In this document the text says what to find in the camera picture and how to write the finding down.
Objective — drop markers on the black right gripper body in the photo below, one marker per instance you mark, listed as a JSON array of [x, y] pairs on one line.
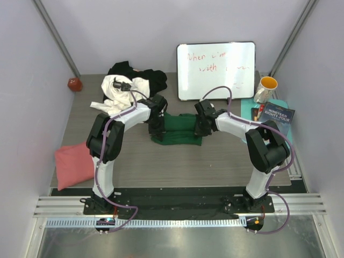
[[201, 129]]

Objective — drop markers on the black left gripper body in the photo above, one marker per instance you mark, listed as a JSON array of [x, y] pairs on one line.
[[156, 127]]

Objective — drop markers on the green t-shirt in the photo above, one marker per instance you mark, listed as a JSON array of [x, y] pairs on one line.
[[179, 130]]

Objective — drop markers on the white t-shirt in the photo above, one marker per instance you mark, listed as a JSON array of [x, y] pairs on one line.
[[116, 100]]

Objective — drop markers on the white dry-erase board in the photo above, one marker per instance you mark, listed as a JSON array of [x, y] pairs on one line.
[[202, 67]]

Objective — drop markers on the white mug orange inside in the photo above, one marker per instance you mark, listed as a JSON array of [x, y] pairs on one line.
[[265, 89]]

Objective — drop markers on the Nineteen Eighty-Four book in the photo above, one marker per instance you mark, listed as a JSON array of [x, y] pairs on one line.
[[281, 116]]

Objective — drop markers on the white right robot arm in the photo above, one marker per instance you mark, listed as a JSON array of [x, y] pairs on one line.
[[267, 146]]

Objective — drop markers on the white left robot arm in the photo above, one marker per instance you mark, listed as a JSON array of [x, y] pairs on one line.
[[106, 138]]

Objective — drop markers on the black t-shirt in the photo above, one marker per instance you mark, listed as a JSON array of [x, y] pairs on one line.
[[157, 79]]

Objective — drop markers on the teal plastic mat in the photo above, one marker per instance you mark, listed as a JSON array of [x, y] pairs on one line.
[[247, 104]]

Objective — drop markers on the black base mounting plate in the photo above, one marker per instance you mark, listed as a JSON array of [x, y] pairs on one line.
[[154, 201]]

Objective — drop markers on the small red cube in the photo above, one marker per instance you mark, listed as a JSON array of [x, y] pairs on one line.
[[75, 84]]

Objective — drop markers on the folded pink t-shirt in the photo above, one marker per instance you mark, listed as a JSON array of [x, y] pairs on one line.
[[74, 165]]

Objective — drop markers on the white slotted cable duct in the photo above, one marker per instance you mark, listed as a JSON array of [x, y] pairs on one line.
[[111, 223]]

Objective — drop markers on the aluminium frame rail front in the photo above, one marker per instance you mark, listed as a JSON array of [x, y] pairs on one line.
[[299, 204]]

